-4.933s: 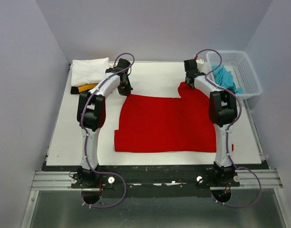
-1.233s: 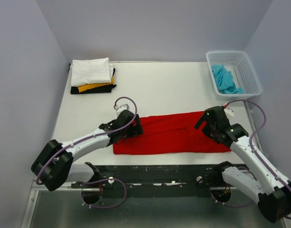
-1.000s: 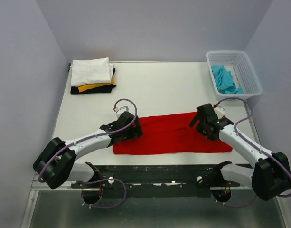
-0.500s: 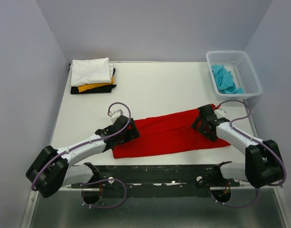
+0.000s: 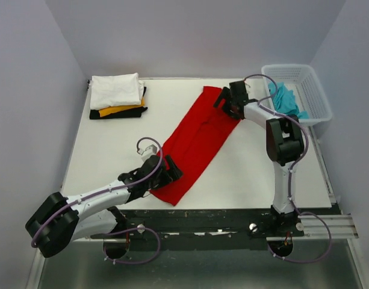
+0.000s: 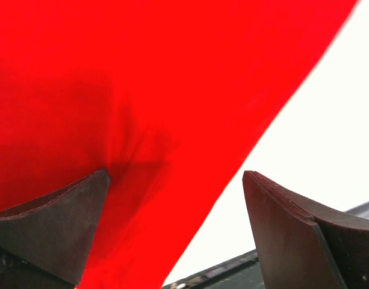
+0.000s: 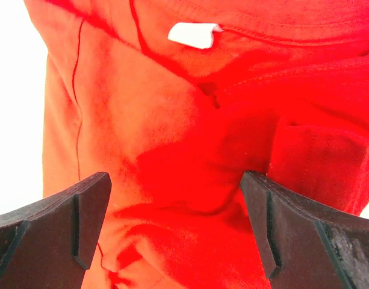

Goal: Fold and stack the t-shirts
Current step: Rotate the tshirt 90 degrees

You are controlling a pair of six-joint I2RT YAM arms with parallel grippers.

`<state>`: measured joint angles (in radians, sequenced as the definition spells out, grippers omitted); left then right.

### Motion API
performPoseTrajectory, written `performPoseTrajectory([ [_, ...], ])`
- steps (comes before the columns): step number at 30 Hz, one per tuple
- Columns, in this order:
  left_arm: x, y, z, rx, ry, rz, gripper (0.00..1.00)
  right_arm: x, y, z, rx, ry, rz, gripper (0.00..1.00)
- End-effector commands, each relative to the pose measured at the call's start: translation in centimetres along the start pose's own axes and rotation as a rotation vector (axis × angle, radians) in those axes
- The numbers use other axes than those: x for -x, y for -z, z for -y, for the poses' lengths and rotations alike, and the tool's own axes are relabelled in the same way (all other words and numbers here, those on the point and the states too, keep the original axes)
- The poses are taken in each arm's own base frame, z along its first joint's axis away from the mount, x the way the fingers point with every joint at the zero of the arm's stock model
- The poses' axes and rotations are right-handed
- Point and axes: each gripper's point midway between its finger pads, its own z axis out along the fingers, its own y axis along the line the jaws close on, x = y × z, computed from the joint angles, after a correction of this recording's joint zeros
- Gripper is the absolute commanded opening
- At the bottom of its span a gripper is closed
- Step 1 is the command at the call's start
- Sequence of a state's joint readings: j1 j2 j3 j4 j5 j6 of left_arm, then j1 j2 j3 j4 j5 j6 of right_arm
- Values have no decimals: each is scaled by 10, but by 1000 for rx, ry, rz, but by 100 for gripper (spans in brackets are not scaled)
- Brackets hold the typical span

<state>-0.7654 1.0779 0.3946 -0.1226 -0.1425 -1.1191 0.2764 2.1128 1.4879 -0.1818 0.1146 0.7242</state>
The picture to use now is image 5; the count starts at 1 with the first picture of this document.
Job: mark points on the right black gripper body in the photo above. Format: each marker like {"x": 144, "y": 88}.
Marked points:
{"x": 227, "y": 106}

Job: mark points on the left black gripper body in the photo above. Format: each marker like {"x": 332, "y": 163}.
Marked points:
{"x": 164, "y": 179}

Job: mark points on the red t shirt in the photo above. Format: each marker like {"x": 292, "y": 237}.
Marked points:
{"x": 195, "y": 142}

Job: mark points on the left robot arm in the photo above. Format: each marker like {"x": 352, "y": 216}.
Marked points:
{"x": 59, "y": 219}

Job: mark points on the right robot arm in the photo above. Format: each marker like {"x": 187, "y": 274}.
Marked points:
{"x": 286, "y": 139}

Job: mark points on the teal t shirt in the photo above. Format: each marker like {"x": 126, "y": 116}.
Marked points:
{"x": 284, "y": 102}

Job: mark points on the white plastic basket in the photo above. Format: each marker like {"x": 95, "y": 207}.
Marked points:
{"x": 301, "y": 80}

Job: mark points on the folded yellow t shirt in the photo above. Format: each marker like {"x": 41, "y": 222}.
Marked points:
{"x": 111, "y": 110}

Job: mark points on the folded black t shirt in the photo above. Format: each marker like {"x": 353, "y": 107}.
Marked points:
{"x": 130, "y": 114}

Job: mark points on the folded white t shirt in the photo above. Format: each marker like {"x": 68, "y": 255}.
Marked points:
{"x": 113, "y": 91}

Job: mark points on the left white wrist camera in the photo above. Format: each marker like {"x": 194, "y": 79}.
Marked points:
{"x": 147, "y": 152}

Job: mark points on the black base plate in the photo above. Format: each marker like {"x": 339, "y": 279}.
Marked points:
{"x": 226, "y": 229}

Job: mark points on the aluminium mounting rail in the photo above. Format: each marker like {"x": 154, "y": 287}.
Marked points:
{"x": 307, "y": 226}

